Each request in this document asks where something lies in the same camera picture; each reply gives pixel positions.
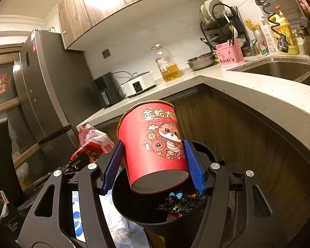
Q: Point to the steel kitchen sink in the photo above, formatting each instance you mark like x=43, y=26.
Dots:
x=273, y=68

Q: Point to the yellow scrubber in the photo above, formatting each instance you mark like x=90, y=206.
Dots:
x=252, y=24

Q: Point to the grey refrigerator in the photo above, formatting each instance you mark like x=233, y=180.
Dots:
x=41, y=95

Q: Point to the black plastic bag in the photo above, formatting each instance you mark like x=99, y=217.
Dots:
x=186, y=202

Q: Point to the cooking oil bottle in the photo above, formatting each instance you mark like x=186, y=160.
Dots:
x=168, y=67

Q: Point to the pink hanging cloth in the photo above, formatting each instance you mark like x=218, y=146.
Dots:
x=304, y=5

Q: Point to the blue floral tablecloth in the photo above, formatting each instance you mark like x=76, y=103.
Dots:
x=113, y=224

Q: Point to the stacked white dishes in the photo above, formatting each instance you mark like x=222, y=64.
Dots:
x=209, y=10

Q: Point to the pink utensil holder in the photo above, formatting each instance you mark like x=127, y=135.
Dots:
x=230, y=55

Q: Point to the red snack packet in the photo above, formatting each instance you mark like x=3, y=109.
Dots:
x=98, y=140

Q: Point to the white rice cooker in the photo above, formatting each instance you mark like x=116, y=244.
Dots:
x=138, y=85

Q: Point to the metal pot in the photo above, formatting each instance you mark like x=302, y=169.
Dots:
x=200, y=62

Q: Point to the yellow detergent bottle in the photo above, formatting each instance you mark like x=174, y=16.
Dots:
x=289, y=36

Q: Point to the black dish rack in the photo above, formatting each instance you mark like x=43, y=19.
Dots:
x=214, y=31

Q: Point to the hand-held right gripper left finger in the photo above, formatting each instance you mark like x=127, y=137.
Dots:
x=113, y=168

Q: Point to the red round door decoration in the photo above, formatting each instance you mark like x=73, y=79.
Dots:
x=1, y=82

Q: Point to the black trash bin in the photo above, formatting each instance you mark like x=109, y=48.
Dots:
x=134, y=211

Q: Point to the stone kitchen countertop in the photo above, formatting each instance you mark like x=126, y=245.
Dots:
x=261, y=100

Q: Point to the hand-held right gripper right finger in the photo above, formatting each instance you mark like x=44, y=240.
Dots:
x=195, y=168

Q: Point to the wooden framed glass door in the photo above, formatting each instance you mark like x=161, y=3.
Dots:
x=2, y=103

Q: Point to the wooden base cabinet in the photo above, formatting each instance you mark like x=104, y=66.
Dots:
x=248, y=160

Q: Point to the white plastic bottle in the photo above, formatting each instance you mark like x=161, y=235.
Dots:
x=270, y=38

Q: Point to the wooden upper cabinets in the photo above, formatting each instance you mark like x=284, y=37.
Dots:
x=118, y=10

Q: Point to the green drink can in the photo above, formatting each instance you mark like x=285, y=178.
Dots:
x=261, y=44

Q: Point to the red paper bucket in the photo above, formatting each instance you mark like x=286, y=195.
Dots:
x=155, y=160

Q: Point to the black air fryer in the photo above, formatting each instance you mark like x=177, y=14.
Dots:
x=107, y=90

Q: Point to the dark wall socket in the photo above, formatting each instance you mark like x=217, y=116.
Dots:
x=106, y=54

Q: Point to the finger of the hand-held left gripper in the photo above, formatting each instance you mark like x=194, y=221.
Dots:
x=75, y=164

